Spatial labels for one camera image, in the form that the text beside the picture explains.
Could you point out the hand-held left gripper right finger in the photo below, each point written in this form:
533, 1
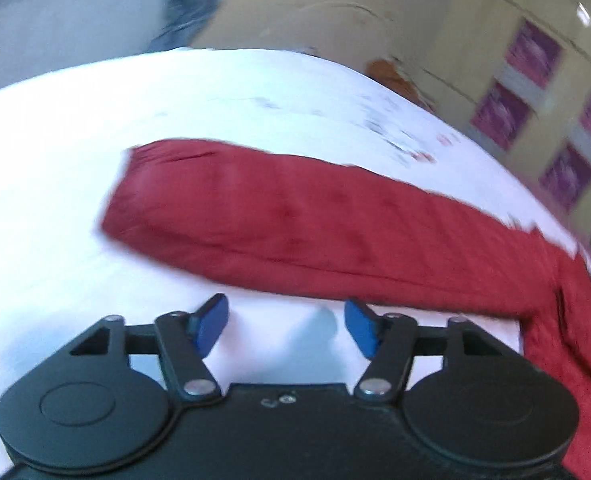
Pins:
361, 325

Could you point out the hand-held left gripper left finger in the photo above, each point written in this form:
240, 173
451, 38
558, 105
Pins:
211, 322

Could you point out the red down jacket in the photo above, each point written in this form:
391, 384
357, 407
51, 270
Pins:
300, 225

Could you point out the white floral bed sheet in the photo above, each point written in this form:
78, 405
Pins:
50, 185

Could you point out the orange patterned cloth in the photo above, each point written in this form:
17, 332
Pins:
393, 77

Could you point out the blue grey cloth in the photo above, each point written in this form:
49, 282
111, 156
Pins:
190, 5

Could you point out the pale yellow wardrobe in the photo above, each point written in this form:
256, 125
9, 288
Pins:
465, 20

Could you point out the purple wall poster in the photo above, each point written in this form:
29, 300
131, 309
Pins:
568, 175
530, 52

